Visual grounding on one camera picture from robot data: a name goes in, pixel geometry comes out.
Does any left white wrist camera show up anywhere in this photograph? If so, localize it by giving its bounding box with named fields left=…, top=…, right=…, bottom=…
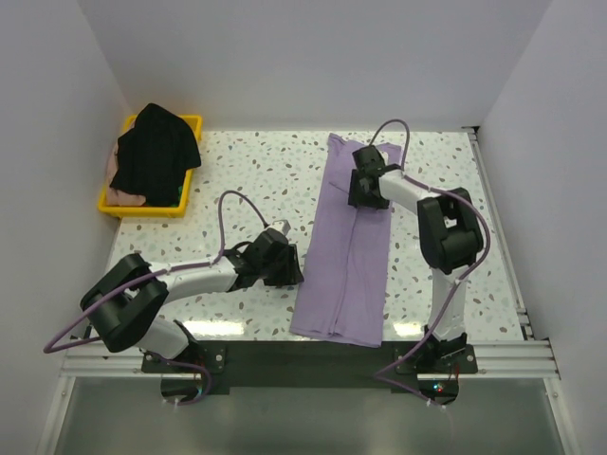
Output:
left=268, top=220, right=290, bottom=236

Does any aluminium frame rail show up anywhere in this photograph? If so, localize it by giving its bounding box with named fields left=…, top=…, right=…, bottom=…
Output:
left=60, top=340, right=561, bottom=379

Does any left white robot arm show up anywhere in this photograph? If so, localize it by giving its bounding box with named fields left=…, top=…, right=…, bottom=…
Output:
left=80, top=227, right=304, bottom=373

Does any black t shirt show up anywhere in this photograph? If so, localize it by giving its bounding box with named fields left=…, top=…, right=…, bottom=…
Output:
left=110, top=103, right=201, bottom=207

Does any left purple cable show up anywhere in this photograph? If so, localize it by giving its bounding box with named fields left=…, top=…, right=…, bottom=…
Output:
left=42, top=190, right=271, bottom=407

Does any purple t shirt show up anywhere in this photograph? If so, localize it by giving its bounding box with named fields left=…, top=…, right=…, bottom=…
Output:
left=290, top=133, right=391, bottom=348

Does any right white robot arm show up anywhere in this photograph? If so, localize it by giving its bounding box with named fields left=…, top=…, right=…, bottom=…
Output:
left=348, top=145, right=490, bottom=375

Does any pink t shirt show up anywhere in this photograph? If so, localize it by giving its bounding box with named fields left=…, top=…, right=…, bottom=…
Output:
left=105, top=145, right=146, bottom=207

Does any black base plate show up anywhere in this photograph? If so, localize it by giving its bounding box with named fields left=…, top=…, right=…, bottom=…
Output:
left=141, top=341, right=478, bottom=394

